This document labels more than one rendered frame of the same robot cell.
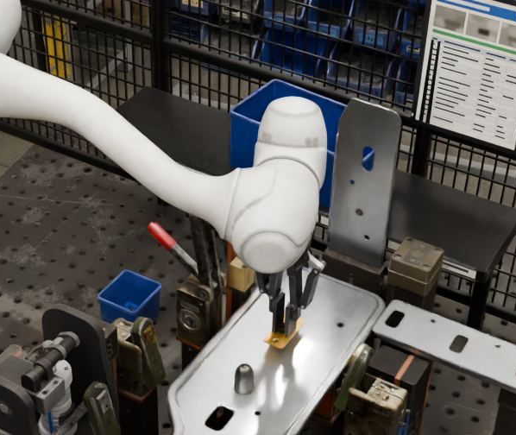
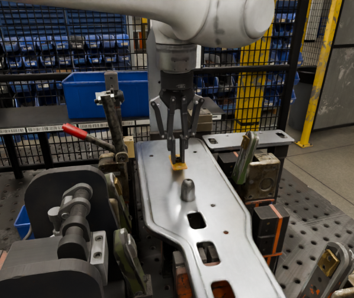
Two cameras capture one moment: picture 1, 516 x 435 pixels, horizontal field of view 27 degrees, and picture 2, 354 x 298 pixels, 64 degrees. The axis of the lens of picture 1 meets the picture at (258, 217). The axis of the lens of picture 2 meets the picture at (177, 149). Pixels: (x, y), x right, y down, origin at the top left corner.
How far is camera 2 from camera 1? 1.29 m
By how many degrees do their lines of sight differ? 35
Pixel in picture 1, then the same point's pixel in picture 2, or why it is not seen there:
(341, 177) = (152, 81)
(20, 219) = not seen: outside the picture
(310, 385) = (218, 178)
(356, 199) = not seen: hidden behind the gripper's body
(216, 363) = (157, 194)
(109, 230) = not seen: outside the picture
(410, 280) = (203, 124)
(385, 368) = (232, 160)
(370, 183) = not seen: hidden behind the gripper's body
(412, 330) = (225, 141)
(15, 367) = (32, 250)
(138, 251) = (19, 201)
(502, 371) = (276, 139)
